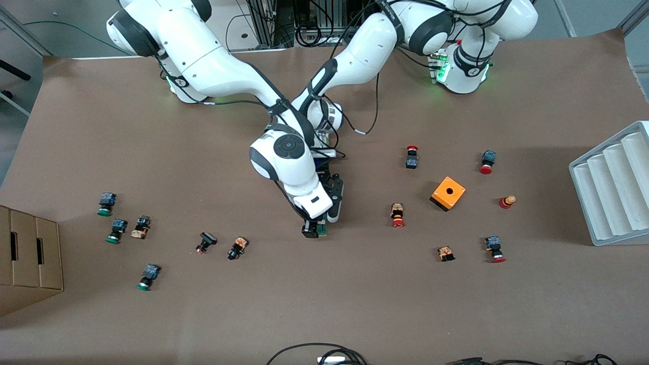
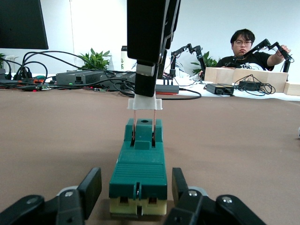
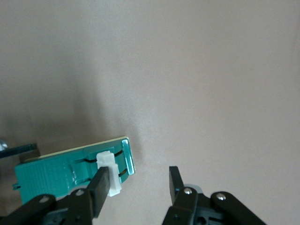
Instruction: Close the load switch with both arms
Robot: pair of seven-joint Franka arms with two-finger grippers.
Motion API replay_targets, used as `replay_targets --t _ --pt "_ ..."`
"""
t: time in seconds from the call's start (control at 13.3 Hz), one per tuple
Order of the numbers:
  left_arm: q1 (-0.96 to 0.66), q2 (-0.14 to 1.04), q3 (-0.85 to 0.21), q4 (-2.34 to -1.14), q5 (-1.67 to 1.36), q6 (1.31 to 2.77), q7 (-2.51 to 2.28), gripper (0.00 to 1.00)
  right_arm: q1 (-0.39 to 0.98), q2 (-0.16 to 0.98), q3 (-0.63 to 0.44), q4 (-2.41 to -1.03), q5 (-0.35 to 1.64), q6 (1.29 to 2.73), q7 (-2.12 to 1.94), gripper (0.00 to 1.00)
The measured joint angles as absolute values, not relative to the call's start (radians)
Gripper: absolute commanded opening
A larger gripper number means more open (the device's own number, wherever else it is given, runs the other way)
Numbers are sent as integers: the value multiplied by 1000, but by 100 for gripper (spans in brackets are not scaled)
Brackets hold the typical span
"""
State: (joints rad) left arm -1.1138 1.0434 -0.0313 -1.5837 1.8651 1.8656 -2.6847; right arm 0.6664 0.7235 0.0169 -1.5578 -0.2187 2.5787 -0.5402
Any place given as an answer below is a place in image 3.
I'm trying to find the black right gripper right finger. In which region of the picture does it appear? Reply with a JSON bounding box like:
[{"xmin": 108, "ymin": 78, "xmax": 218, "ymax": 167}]
[{"xmin": 163, "ymin": 165, "xmax": 267, "ymax": 225}]

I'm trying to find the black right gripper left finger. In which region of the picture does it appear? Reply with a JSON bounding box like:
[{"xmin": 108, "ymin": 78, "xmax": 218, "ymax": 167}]
[{"xmin": 0, "ymin": 165, "xmax": 111, "ymax": 225}]

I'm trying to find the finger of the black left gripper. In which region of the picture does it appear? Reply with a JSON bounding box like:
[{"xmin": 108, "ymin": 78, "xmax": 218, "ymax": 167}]
[{"xmin": 0, "ymin": 139, "xmax": 38, "ymax": 160}]

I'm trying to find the green rail clip part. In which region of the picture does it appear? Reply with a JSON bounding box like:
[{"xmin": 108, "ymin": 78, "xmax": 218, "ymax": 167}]
[{"xmin": 11, "ymin": 135, "xmax": 136, "ymax": 204}]

